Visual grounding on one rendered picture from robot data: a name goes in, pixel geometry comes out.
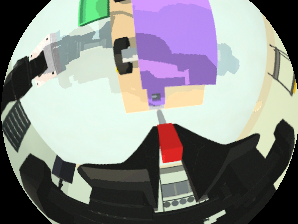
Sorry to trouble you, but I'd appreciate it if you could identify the green tray floor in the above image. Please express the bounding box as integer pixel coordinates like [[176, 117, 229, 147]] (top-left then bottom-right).
[[82, 0, 106, 23]]

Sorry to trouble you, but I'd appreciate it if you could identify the green tray rim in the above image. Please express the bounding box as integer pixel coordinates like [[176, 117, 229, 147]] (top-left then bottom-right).
[[78, 0, 110, 27]]

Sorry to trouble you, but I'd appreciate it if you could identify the red-headed pin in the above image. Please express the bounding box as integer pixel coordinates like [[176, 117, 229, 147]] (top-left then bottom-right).
[[157, 111, 184, 164]]

